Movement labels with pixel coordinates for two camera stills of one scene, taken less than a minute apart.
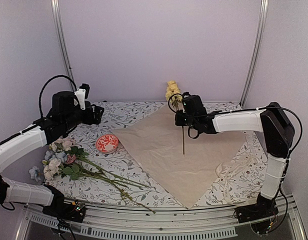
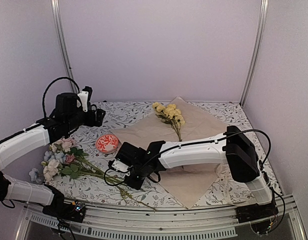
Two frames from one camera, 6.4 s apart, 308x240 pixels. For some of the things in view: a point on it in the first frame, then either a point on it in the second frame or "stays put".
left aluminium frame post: [63, 40] stays put
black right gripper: [177, 119] to [136, 184]
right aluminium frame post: [260, 40] stays put
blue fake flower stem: [34, 172] stays put
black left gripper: [97, 115] stays put
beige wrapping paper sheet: [185, 166] stays put
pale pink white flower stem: [68, 143] to [51, 167]
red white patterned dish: [107, 143] stays put
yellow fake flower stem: [174, 95] to [170, 114]
